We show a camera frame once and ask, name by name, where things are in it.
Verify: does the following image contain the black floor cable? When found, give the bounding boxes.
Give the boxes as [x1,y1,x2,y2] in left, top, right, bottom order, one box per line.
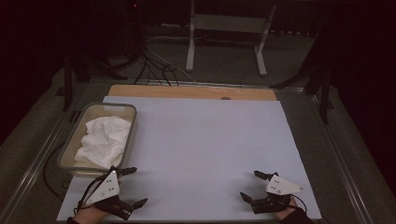
[42,142,68,202]

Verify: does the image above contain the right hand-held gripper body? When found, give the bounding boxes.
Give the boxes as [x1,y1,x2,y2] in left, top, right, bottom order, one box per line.
[250,174,305,216]

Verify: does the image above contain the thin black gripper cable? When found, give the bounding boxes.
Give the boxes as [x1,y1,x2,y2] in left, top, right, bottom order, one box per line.
[290,194,308,214]

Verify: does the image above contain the aluminium floor rail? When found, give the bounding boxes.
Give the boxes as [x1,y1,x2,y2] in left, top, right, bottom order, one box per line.
[306,92,396,224]
[0,109,79,224]

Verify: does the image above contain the person's right hand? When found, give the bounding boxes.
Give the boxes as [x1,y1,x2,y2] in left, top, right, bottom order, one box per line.
[274,196,300,222]

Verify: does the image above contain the white cloth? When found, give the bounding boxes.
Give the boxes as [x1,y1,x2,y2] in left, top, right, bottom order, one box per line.
[74,116,133,170]

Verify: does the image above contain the black tripod stand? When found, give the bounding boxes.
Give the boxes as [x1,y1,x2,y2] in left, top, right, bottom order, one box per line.
[269,34,336,125]

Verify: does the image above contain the person's left hand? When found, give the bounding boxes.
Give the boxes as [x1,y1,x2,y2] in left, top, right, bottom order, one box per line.
[73,203,110,224]

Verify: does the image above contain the white metal stand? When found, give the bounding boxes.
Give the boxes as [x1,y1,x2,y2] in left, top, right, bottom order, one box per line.
[185,0,277,77]

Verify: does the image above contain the bundle of black cables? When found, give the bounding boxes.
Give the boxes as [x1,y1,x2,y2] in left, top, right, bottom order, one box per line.
[133,49,180,87]

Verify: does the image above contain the wooden table board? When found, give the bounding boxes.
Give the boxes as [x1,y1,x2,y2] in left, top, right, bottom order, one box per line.
[107,84,278,102]

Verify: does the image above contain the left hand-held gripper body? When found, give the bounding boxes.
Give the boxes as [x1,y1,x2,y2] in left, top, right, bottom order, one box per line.
[83,166,136,221]

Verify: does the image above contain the white floor cable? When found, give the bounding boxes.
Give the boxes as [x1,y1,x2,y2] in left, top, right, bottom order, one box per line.
[145,35,198,84]

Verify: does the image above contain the clear plastic container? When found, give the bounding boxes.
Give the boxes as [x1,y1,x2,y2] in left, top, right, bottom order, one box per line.
[56,102,138,178]

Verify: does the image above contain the pale blue table mat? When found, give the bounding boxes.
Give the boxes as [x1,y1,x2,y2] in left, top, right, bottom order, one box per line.
[56,95,322,222]

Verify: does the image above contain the dark equipment stand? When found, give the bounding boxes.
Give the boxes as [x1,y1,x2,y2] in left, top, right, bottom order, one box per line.
[122,0,148,64]

